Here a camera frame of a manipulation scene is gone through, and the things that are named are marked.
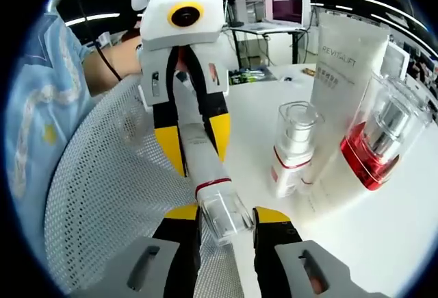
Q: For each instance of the red collared skincare pump bottle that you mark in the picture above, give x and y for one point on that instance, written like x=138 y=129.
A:
x=366 y=161

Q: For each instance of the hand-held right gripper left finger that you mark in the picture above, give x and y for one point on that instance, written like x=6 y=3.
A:
x=178 y=243

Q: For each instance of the person's light blue shirt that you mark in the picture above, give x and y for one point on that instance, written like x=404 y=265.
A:
x=34 y=106

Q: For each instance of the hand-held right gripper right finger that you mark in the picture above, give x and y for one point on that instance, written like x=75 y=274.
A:
x=277 y=239

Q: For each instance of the red label skincare bottle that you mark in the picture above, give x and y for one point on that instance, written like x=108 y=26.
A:
x=291 y=178

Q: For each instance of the slim white skincare bottle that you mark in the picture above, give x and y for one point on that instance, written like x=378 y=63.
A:
x=205 y=161

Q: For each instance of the grey mesh office chair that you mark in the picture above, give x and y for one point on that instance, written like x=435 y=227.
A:
x=102 y=192

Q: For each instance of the monitor with maroon screen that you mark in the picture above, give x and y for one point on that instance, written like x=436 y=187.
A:
x=285 y=3

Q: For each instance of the green black skincare pack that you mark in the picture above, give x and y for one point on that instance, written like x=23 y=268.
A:
x=246 y=76

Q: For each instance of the white skincare tube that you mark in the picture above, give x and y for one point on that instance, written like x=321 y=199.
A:
x=338 y=72

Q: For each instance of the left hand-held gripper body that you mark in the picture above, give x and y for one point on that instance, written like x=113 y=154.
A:
x=154 y=20

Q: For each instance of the gold foil skincare sachet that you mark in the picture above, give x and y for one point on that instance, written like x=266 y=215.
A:
x=309 y=71

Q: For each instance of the black legged standing desk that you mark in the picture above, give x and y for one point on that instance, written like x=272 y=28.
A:
x=267 y=28

